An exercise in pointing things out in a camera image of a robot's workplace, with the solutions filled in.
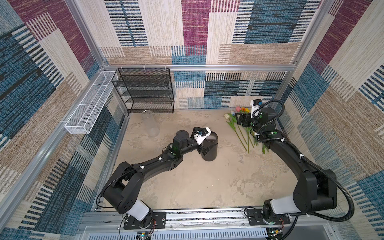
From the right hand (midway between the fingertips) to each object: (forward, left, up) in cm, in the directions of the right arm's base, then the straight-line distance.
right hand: (241, 115), depth 85 cm
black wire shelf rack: (+33, +61, -6) cm, 70 cm away
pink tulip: (+24, -7, -19) cm, 31 cm away
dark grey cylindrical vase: (-14, +18, -4) cm, 23 cm away
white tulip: (+23, -4, -22) cm, 32 cm away
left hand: (-11, +18, -1) cm, 21 cm away
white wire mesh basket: (-2, +86, +2) cm, 86 cm away
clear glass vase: (+6, +55, -18) cm, 58 cm away
